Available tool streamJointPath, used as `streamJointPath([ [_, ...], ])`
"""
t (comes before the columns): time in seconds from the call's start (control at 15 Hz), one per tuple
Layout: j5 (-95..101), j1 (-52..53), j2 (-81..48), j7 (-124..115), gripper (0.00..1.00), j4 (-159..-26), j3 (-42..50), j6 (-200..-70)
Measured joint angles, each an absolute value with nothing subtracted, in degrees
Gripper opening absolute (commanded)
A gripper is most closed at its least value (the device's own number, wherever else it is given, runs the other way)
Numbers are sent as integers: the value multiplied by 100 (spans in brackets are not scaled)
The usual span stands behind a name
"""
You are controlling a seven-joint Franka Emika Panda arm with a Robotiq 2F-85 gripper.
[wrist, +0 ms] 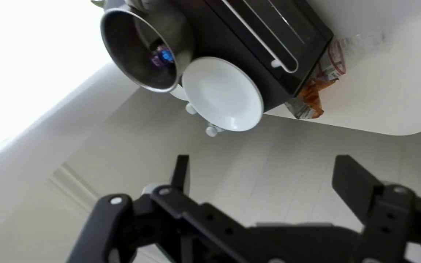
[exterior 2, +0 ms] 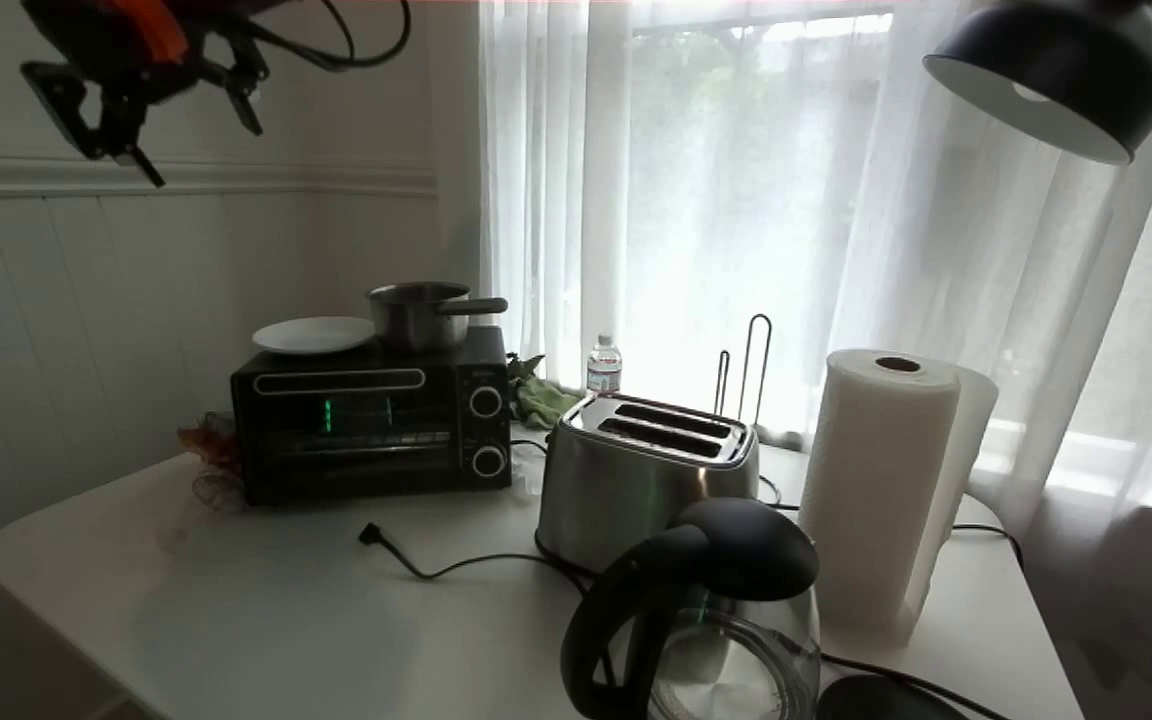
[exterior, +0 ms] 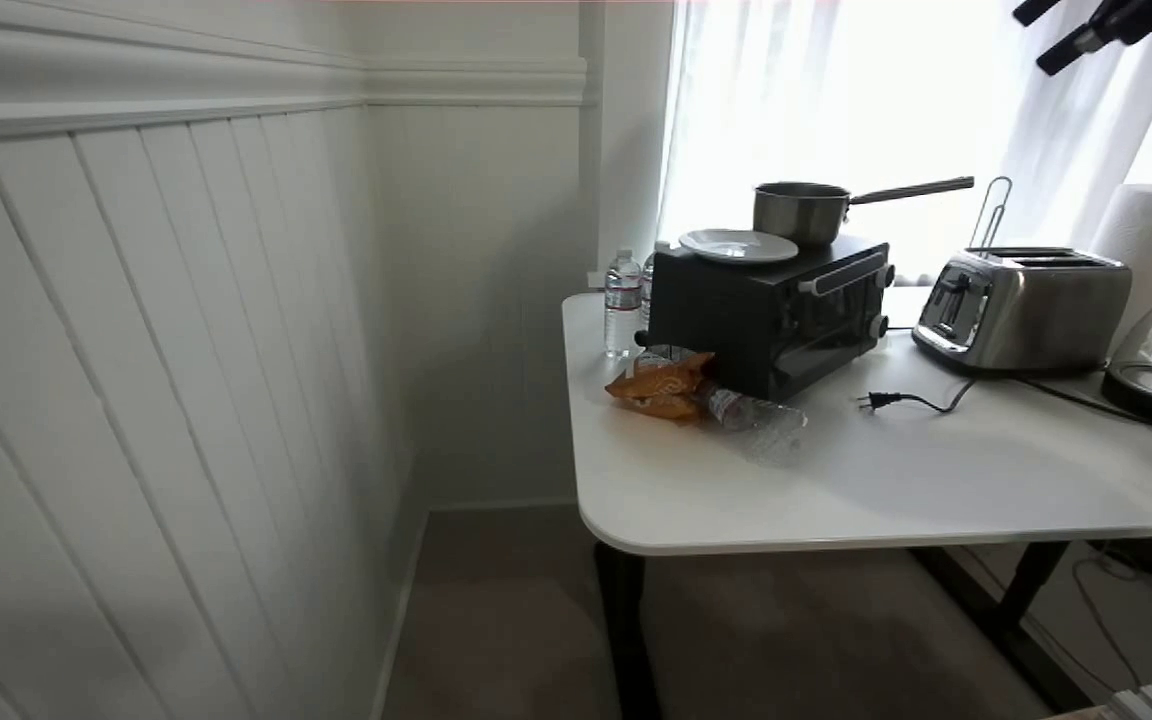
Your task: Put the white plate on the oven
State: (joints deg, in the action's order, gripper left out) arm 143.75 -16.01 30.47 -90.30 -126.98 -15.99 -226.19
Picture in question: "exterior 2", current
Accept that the white sheer curtain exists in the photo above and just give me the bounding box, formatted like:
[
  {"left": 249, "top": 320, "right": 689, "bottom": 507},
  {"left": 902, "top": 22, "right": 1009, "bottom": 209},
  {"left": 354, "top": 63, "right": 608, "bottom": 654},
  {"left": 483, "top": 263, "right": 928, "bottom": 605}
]
[{"left": 473, "top": 0, "right": 1152, "bottom": 538}]

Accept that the white paper towel roll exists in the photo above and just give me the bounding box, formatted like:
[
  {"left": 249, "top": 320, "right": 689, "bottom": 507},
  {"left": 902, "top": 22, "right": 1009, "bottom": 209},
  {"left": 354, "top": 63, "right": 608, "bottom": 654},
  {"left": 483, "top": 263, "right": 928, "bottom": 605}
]
[{"left": 796, "top": 346, "right": 1004, "bottom": 649}]

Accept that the green vegetable bundle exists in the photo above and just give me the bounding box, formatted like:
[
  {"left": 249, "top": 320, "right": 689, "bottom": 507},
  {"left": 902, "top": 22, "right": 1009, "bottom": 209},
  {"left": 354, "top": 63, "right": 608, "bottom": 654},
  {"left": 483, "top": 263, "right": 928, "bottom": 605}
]
[{"left": 506, "top": 348, "right": 582, "bottom": 437}]

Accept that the clear bag with orange contents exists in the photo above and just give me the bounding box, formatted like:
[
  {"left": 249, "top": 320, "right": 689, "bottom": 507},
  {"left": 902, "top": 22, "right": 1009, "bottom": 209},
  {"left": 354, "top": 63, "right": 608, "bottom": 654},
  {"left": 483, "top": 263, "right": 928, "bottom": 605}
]
[{"left": 152, "top": 411, "right": 255, "bottom": 543}]

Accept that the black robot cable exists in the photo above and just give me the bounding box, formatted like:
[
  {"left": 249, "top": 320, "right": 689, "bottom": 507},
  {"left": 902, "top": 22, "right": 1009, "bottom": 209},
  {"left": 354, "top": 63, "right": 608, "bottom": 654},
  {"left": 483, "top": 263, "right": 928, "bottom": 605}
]
[{"left": 253, "top": 0, "right": 417, "bottom": 78}]

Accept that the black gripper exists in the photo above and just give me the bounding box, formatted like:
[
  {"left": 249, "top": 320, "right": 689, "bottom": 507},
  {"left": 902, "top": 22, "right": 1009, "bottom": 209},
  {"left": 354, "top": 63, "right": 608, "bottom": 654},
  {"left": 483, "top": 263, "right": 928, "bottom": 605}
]
[{"left": 17, "top": 0, "right": 270, "bottom": 191}]

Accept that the white round plate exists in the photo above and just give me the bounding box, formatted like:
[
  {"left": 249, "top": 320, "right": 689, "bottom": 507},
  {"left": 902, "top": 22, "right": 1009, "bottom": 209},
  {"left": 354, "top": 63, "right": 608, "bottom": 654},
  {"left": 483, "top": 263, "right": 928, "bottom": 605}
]
[{"left": 249, "top": 314, "right": 385, "bottom": 359}]

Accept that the clear plastic water bottle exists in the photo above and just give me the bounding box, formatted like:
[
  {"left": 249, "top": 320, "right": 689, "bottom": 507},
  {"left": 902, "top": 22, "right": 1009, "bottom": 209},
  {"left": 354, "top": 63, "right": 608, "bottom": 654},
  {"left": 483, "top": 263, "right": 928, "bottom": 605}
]
[{"left": 582, "top": 332, "right": 626, "bottom": 399}]

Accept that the black toaster power cord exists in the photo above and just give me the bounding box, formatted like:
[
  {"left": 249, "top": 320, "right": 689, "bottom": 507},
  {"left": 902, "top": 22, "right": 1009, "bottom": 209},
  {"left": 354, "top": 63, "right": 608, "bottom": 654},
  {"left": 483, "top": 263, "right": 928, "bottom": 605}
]
[{"left": 354, "top": 519, "right": 595, "bottom": 591}]

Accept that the silver two-slot toaster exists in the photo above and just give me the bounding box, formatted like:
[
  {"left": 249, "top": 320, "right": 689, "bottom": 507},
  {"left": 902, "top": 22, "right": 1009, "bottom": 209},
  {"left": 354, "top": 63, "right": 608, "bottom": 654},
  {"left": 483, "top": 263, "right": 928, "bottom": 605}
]
[{"left": 533, "top": 389, "right": 764, "bottom": 582}]

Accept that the black lamp shade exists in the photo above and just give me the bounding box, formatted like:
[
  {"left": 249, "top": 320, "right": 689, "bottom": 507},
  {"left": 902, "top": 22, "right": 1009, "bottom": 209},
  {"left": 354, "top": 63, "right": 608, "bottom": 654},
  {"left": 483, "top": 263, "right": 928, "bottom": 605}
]
[{"left": 918, "top": 0, "right": 1152, "bottom": 168}]

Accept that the grey upholstered chair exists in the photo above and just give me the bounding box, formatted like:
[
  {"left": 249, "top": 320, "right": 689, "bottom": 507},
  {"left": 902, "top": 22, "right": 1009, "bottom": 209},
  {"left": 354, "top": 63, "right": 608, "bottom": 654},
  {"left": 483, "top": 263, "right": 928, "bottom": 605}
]
[{"left": 1019, "top": 497, "right": 1152, "bottom": 720}]

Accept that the glass kettle with black lid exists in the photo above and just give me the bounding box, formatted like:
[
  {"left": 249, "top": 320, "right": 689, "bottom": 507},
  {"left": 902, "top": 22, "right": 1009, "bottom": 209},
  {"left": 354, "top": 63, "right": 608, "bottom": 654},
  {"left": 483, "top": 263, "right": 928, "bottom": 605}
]
[{"left": 555, "top": 497, "right": 828, "bottom": 720}]

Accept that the metal wire towel holder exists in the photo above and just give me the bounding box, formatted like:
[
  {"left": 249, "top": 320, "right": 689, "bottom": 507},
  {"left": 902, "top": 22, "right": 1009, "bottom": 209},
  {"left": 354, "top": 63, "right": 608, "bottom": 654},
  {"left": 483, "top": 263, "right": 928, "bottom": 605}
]
[{"left": 710, "top": 310, "right": 781, "bottom": 441}]

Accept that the black kettle base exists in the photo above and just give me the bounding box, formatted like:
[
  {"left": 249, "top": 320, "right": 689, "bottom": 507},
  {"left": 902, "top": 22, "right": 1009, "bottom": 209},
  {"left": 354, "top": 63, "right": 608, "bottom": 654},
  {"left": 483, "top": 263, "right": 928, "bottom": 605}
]
[{"left": 814, "top": 673, "right": 977, "bottom": 720}]

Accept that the orange cable strap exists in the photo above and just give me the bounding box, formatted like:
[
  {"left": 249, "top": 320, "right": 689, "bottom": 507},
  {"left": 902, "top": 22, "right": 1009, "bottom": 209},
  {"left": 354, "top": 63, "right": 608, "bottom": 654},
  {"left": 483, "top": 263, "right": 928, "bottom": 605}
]
[{"left": 107, "top": 0, "right": 196, "bottom": 63}]

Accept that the black toaster oven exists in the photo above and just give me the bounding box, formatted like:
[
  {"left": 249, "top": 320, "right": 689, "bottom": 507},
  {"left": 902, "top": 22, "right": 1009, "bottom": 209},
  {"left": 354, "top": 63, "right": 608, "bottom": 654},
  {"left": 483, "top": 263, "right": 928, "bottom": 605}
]
[{"left": 227, "top": 337, "right": 515, "bottom": 513}]

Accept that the silver pot with handle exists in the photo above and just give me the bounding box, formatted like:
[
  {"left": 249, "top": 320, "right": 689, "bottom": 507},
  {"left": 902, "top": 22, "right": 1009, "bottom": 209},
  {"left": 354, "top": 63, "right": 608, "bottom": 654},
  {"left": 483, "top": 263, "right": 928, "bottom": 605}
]
[{"left": 359, "top": 278, "right": 511, "bottom": 355}]

